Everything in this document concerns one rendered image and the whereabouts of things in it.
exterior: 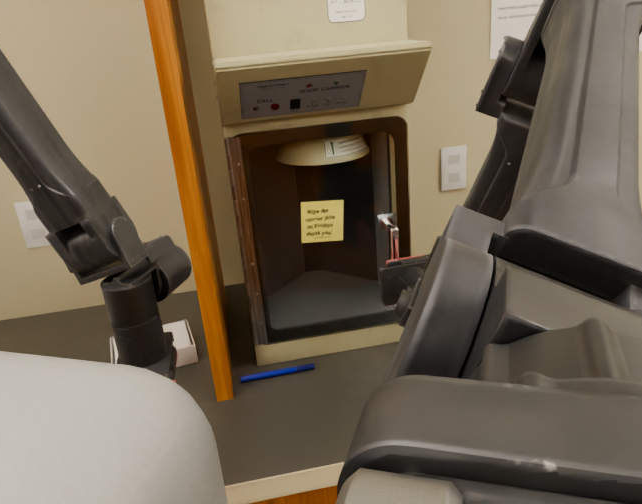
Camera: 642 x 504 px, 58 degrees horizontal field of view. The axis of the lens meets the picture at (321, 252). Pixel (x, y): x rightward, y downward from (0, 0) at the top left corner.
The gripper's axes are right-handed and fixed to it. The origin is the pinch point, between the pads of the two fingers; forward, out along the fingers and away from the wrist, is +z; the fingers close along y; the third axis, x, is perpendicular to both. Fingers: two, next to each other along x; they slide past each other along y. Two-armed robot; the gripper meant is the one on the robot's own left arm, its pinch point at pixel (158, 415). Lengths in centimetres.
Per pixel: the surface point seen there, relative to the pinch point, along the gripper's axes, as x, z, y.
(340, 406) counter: -26.5, 16.2, 15.4
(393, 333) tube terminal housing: -41, 14, 32
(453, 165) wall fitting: -72, -6, 74
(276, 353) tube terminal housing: -17.8, 14.0, 32.2
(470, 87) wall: -77, -25, 75
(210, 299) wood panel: -7.8, -3.9, 23.4
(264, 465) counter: -12.3, 16.1, 5.1
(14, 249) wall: 38, 0, 76
